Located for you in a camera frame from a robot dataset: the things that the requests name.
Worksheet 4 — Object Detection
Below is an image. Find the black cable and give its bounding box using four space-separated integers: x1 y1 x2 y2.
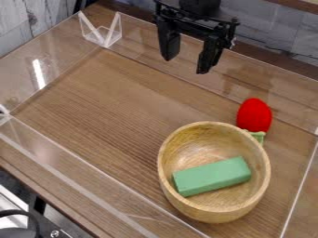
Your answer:
0 209 43 238

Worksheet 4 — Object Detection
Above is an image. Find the green rectangular block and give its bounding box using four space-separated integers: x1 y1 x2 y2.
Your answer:
171 156 253 197

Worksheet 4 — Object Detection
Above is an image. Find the clear acrylic tray wall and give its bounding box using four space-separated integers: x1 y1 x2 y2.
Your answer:
0 7 318 238

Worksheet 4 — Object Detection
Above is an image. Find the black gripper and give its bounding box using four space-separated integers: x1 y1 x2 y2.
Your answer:
154 0 240 74

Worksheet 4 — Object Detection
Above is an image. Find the wooden bowl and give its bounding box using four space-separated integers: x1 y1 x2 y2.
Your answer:
157 121 272 223

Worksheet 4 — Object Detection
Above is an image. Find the red plush strawberry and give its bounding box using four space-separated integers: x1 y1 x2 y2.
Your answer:
237 98 273 144

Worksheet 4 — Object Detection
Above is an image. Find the clear acrylic corner bracket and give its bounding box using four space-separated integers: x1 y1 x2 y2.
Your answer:
79 11 122 48

